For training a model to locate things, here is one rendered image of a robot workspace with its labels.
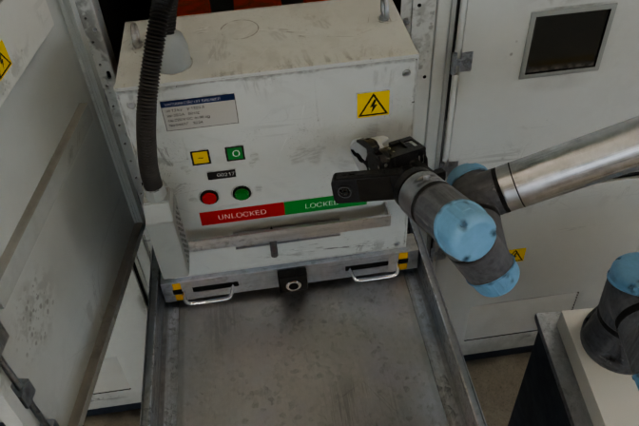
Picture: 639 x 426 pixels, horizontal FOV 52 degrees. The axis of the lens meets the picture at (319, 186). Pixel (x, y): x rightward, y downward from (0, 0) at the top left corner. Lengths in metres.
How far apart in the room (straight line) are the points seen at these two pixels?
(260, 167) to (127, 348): 0.98
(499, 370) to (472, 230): 1.50
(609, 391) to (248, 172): 0.80
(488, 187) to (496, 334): 1.23
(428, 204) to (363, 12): 0.44
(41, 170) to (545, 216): 1.25
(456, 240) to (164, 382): 0.69
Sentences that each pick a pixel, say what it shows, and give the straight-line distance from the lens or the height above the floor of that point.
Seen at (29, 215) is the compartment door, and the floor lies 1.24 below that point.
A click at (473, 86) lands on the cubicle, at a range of 1.47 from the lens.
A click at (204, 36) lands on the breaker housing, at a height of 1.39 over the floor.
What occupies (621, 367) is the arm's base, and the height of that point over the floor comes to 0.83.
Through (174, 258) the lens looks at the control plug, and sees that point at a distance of 1.17.
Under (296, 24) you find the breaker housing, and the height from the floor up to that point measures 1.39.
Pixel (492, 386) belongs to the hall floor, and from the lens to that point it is 2.31.
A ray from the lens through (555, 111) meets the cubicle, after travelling 1.60.
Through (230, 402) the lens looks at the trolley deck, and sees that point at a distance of 1.30.
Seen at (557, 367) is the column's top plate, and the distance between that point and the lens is 1.49.
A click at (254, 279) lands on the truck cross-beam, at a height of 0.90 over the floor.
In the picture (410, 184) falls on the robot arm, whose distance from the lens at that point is 0.96.
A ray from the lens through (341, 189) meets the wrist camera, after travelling 1.02.
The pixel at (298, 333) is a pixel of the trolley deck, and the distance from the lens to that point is 1.36.
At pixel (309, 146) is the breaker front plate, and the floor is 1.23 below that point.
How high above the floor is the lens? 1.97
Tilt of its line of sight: 43 degrees down
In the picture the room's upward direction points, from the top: 3 degrees counter-clockwise
